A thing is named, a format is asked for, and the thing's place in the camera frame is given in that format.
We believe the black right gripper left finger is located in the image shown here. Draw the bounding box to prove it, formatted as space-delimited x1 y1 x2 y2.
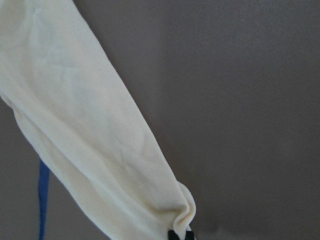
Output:
167 229 178 240

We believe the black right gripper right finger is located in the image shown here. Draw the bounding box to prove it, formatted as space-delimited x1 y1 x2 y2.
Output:
185 230 195 240

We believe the cream long-sleeve graphic shirt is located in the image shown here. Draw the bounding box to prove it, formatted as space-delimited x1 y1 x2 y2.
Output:
0 0 196 240

